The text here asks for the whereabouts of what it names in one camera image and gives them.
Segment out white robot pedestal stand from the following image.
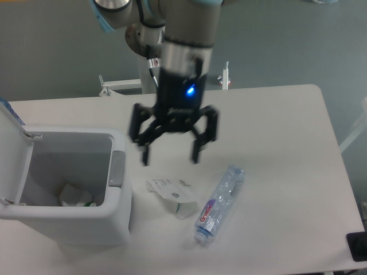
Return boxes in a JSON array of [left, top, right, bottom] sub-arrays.
[[98, 22, 232, 97]]

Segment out crumpled white paper carton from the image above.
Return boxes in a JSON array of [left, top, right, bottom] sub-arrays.
[[146, 179, 198, 220]]

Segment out black device at table edge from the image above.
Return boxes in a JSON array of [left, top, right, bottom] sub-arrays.
[[346, 231, 367, 262]]

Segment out white paper trash in bin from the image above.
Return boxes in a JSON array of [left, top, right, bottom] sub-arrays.
[[58, 183, 97, 207]]

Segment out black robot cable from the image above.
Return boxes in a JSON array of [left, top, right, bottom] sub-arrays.
[[145, 44, 160, 89]]

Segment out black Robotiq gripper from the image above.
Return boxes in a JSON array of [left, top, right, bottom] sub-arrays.
[[128, 67, 220, 167]]

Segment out blue labelled drink bottle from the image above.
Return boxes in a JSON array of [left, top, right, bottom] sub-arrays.
[[0, 98, 25, 125]]

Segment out white frame at right edge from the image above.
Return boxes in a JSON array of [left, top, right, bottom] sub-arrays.
[[339, 97, 366, 153]]

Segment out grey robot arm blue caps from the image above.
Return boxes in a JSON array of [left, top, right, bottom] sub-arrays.
[[90, 1, 223, 163]]

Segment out crushed clear plastic bottle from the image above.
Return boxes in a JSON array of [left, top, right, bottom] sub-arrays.
[[194, 164, 245, 245]]

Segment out white push-button trash can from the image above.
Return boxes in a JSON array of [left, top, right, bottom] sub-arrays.
[[1, 104, 132, 246]]

